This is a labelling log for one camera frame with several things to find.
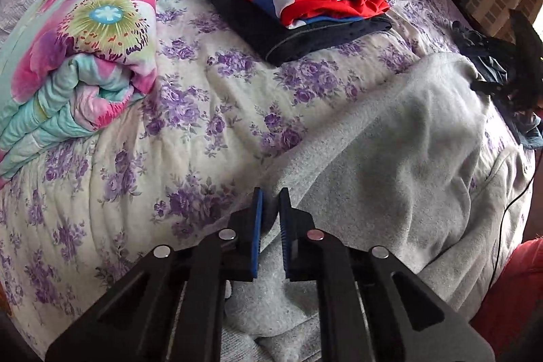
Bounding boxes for red clothing of person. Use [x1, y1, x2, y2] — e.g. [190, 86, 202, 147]
[470, 238, 542, 357]

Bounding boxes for colourful floral folded quilt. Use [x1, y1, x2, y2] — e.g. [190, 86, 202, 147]
[1, 0, 157, 183]

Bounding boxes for black folded pants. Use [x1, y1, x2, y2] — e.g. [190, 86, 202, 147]
[209, 0, 391, 67]

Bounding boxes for purple floral bed sheet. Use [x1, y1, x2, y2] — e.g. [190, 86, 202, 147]
[1, 0, 459, 357]

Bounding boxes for grey fleece sweatpants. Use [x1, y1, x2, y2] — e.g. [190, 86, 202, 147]
[220, 51, 537, 362]

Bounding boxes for black cable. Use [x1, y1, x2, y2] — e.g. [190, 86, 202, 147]
[487, 149, 543, 290]

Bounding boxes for dark teal blue clothes pile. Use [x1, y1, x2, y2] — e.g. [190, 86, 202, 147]
[452, 10, 542, 150]

